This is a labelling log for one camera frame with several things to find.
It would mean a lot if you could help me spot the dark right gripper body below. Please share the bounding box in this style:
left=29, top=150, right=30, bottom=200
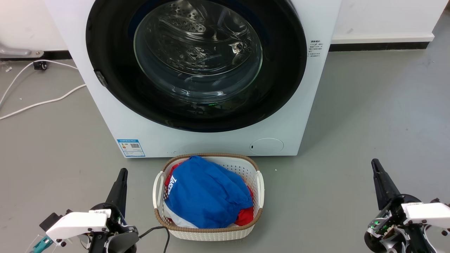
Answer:
left=364, top=194, right=436, bottom=253

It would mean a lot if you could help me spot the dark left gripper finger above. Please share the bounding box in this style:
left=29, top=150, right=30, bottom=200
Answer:
left=105, top=168, right=124, bottom=212
left=120, top=168, right=128, bottom=216

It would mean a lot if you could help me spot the white woven laundry basket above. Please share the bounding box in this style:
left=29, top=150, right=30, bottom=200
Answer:
left=153, top=153, right=265, bottom=241

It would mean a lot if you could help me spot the round white filter cover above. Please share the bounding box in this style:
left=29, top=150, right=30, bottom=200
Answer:
left=250, top=138, right=284, bottom=156

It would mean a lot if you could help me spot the black baseboard strip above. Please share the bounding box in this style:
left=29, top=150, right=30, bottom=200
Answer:
left=329, top=42, right=430, bottom=52

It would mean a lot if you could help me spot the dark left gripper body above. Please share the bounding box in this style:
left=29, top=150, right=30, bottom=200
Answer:
left=89, top=203, right=140, bottom=253

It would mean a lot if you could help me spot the black round glass washer door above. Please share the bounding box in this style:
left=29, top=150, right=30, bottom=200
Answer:
left=85, top=0, right=308, bottom=133

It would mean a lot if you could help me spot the white front-load washing machine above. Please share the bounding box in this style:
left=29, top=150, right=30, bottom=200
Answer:
left=45, top=0, right=342, bottom=158

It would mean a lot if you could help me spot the grey metal stand foot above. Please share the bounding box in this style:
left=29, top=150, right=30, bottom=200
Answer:
left=0, top=42, right=45, bottom=59

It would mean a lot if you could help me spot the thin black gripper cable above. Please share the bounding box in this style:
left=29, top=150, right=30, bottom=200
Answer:
left=139, top=226, right=171, bottom=253

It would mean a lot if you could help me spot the blue energy label sticker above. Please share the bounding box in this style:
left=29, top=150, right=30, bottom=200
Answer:
left=117, top=139, right=146, bottom=158

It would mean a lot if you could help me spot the teal connector piece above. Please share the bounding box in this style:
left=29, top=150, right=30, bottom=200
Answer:
left=32, top=236, right=54, bottom=253

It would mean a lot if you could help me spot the red garment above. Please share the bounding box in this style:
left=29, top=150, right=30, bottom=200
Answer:
left=165, top=162, right=255, bottom=226

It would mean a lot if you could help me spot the white floor cable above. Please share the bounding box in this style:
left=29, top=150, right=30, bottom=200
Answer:
left=0, top=60, right=78, bottom=108
left=0, top=84, right=87, bottom=120

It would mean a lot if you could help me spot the blue garment with white lettering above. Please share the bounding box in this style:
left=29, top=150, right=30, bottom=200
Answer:
left=164, top=156, right=253, bottom=229

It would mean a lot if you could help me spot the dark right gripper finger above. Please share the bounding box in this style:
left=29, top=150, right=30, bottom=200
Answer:
left=371, top=158, right=391, bottom=210
left=375, top=158, right=402, bottom=202

